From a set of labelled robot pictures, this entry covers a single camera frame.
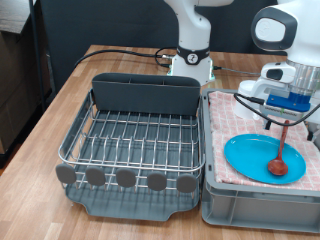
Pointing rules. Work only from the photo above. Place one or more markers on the grey plastic drain tray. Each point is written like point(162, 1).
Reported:
point(133, 206)

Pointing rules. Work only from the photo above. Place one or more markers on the grey shelf board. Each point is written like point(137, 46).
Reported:
point(13, 15)

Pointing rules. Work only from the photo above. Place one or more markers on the pink checkered cloth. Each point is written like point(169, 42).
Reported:
point(230, 126)

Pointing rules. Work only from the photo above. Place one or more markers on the blue round plate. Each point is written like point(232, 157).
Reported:
point(246, 156)

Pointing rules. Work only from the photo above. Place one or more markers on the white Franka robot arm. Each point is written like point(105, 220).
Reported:
point(193, 26)

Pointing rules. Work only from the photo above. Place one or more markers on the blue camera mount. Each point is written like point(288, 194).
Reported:
point(286, 100)

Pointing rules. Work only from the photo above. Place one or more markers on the brown cardboard box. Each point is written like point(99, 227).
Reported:
point(20, 93)

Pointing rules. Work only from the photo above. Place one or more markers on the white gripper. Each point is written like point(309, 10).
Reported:
point(276, 88)

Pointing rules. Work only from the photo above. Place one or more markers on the dark grey cutlery holder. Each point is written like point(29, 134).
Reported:
point(143, 95)

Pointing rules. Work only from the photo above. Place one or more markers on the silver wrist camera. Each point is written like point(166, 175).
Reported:
point(283, 112)

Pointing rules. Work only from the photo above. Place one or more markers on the black metal pole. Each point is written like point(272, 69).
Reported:
point(36, 50)

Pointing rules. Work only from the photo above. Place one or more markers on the grey plastic crate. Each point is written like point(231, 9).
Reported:
point(260, 210)

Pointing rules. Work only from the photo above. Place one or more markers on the dark grey partition panel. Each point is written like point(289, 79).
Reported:
point(110, 23)

